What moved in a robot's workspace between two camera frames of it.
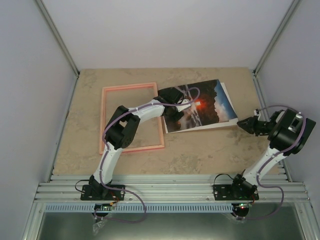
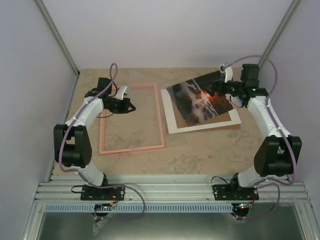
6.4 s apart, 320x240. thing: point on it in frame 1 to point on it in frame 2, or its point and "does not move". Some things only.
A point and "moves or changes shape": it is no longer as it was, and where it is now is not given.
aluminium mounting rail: (170, 188) does not move
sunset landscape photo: (210, 106) moves or changes shape
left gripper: (174, 119) to (124, 109)
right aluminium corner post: (277, 35) does not move
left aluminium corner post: (57, 36) does not move
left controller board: (103, 207) does not move
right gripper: (250, 127) to (220, 84)
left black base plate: (102, 192) does not move
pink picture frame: (161, 130) does not move
